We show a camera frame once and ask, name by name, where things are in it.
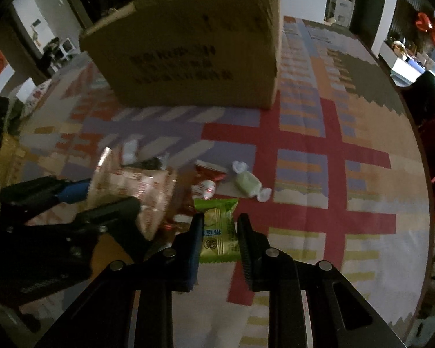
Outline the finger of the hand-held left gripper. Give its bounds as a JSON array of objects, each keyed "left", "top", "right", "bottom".
[
  {"left": 0, "top": 176, "right": 92, "bottom": 226},
  {"left": 74, "top": 196, "right": 157, "bottom": 262}
]

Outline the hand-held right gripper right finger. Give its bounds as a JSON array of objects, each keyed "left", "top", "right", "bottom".
[{"left": 237, "top": 213, "right": 407, "bottom": 348}]

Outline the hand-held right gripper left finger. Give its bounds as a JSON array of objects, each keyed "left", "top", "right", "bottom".
[{"left": 34, "top": 212, "right": 205, "bottom": 348}]

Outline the green snack packet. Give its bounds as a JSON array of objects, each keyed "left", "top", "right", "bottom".
[{"left": 193, "top": 197, "right": 240, "bottom": 264}]

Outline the green candy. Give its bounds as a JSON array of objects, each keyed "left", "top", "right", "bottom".
[{"left": 232, "top": 160, "right": 273, "bottom": 203}]

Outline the brown cardboard box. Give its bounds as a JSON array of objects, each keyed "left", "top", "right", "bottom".
[{"left": 80, "top": 0, "right": 284, "bottom": 111}]

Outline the white wrapped snack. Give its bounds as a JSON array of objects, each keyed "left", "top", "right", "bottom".
[{"left": 121, "top": 139, "right": 141, "bottom": 164}]

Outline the red and white round candy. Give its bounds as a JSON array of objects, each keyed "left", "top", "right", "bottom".
[{"left": 191, "top": 179, "right": 218, "bottom": 201}]

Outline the red snack packet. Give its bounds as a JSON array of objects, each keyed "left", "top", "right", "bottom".
[{"left": 195, "top": 159, "right": 228, "bottom": 182}]

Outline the floral cushion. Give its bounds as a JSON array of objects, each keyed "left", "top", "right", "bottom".
[{"left": 22, "top": 80, "right": 53, "bottom": 117}]

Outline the white small cabinet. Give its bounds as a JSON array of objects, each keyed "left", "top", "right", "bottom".
[{"left": 60, "top": 38, "right": 77, "bottom": 59}]

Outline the patterned colourful rug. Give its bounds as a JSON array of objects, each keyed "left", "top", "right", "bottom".
[{"left": 7, "top": 16, "right": 434, "bottom": 348}]

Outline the white counter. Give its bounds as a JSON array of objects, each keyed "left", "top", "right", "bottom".
[{"left": 379, "top": 40, "right": 426, "bottom": 88}]

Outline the white storage box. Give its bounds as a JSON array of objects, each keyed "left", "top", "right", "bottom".
[{"left": 331, "top": 0, "right": 354, "bottom": 26}]

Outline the red bow decoration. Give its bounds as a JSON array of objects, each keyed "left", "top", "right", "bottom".
[{"left": 415, "top": 12, "right": 435, "bottom": 57}]

